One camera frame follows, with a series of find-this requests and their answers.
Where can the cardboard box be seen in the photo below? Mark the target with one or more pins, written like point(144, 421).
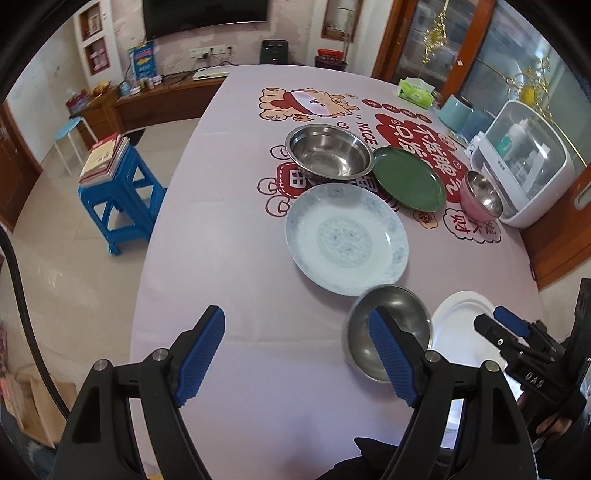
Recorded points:
point(41, 406)

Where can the green plate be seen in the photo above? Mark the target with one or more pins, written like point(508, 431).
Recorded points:
point(406, 177)

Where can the light blue round stool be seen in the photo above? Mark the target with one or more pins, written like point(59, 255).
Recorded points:
point(69, 129)

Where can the blue plastic stool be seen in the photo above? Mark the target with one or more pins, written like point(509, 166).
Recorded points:
point(138, 184)

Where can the small steel bowl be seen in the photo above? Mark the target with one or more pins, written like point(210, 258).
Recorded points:
point(358, 332)

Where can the large steel bowl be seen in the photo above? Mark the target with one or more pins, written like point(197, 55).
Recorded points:
point(323, 154)

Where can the blue standing poster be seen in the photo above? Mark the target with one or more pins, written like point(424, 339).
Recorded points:
point(141, 60)

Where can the blue patterned white plate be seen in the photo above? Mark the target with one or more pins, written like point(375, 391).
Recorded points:
point(341, 240)

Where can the wall television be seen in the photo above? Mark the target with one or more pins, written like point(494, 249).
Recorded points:
point(203, 14)

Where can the wooden glass cabinet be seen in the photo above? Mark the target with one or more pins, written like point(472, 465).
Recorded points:
point(392, 46)

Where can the red tin box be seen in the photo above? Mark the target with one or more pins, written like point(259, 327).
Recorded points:
point(78, 104)

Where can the gold tinsel garland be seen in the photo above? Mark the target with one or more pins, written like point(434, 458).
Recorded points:
point(436, 27)

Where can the teal canister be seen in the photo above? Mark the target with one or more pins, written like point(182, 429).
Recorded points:
point(457, 113)

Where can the plain white plate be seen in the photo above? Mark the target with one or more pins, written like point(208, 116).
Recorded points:
point(455, 323)

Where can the green tissue pack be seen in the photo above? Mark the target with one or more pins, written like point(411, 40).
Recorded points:
point(415, 92)

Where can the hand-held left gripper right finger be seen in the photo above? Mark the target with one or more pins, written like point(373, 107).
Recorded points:
point(392, 355)

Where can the white set-top box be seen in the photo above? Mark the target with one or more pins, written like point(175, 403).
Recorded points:
point(210, 74)

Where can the fruit bowl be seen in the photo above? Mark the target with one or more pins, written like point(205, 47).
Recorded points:
point(101, 87)

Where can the brown wooden door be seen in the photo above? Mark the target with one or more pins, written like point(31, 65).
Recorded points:
point(18, 175)

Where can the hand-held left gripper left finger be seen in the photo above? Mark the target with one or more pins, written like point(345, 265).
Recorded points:
point(203, 355)

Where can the printed pink tablecloth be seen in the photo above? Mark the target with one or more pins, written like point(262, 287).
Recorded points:
point(231, 207)

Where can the red round tin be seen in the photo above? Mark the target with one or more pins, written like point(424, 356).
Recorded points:
point(330, 57)

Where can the wooden television cabinet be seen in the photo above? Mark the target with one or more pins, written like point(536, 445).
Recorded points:
point(152, 99)

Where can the clear plastic container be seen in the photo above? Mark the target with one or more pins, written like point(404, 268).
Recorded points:
point(545, 203)

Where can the pink bowl with steel lining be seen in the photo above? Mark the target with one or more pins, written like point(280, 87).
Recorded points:
point(471, 207)

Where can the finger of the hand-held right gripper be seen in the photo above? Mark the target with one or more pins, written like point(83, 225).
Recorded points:
point(510, 321)
point(491, 330)

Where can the stack of books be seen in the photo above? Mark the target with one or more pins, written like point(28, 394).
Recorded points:
point(101, 157)

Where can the black air fryer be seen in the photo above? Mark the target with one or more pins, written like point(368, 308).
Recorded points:
point(275, 53)

